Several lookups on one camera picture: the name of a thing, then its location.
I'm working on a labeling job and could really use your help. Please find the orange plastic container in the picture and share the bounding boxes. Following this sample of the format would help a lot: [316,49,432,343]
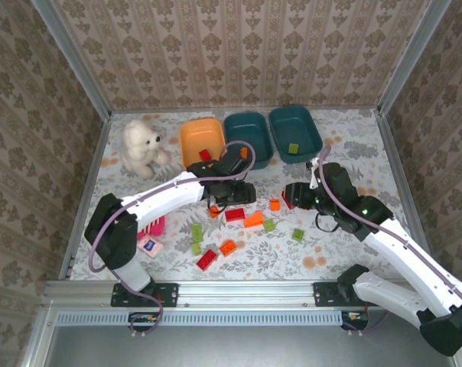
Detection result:
[179,118,227,170]

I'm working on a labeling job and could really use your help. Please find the orange sloped lego brick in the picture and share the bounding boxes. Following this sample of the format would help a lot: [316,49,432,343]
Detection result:
[243,210,265,229]

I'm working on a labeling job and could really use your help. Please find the teal plastic container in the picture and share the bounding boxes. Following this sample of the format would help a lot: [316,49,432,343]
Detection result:
[223,111,275,171]
[268,105,324,166]

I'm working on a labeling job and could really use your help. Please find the floral tablecloth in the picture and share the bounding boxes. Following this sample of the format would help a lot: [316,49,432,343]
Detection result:
[68,108,423,282]

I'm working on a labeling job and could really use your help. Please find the pink striped plush toy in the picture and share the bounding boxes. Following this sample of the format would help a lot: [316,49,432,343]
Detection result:
[138,216,168,241]

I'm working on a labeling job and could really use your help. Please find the small picture card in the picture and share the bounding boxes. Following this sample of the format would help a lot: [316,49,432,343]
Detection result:
[136,234,164,259]

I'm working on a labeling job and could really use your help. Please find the white teddy bear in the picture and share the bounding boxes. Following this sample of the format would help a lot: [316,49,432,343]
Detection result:
[121,119,171,180]

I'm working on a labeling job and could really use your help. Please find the grey metal panel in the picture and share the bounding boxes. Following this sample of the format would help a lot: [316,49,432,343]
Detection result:
[43,324,458,367]

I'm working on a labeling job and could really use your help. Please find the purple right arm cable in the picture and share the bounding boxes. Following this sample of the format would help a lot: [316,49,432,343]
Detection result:
[315,144,462,337]

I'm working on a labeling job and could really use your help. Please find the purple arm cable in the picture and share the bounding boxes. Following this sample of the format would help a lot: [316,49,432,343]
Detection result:
[86,140,257,339]
[315,144,462,337]

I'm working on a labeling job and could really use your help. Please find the aluminium side rail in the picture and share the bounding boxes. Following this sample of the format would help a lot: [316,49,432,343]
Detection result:
[57,113,112,281]
[375,109,434,255]

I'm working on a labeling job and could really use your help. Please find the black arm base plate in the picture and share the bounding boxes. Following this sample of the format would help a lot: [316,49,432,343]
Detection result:
[110,281,180,308]
[313,281,385,308]

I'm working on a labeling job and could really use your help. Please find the aluminium table edge rail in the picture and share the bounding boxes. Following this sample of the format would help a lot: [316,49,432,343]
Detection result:
[42,279,462,307]

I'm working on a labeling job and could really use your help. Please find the grey slotted cable duct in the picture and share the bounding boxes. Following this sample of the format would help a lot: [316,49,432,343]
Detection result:
[54,310,343,327]

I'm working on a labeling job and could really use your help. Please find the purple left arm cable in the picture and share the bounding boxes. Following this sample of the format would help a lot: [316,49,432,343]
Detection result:
[86,140,257,339]

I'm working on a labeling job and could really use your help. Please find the aluminium frame post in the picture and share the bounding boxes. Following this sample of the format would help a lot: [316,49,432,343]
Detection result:
[376,0,453,115]
[31,0,112,120]

